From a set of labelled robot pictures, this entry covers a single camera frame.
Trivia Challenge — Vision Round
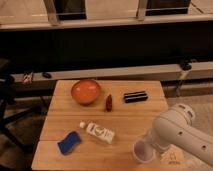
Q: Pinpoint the wooden table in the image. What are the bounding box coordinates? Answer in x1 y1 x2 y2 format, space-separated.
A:
32 80 186 171

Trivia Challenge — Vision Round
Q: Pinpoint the black clamp with pole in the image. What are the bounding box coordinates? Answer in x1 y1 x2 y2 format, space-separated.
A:
175 59 197 97

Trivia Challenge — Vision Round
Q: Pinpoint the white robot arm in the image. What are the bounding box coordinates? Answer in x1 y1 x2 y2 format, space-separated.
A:
146 103 213 167

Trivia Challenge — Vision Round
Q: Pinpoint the black office chair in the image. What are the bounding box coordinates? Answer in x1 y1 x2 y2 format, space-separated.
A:
0 58 34 153

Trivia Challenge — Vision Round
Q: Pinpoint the orange bowl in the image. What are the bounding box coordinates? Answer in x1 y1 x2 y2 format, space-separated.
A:
71 80 101 105

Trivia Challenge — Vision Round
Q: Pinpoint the black rectangular case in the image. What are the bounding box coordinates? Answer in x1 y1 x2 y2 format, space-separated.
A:
124 91 148 103

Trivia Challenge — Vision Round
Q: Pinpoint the white ceramic cup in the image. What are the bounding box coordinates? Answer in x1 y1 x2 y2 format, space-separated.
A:
133 139 156 164

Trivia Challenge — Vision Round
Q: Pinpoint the small red-brown bottle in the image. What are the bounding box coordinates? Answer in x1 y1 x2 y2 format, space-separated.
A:
106 94 112 112

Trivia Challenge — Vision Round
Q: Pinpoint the blue sponge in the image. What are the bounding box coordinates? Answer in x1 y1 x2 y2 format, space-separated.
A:
57 131 81 155

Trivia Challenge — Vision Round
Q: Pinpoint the red-white object on ledge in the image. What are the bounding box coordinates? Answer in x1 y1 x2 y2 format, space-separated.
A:
22 72 34 84

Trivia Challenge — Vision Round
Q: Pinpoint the small black object on ledge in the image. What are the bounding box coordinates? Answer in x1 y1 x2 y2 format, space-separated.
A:
42 72 52 79

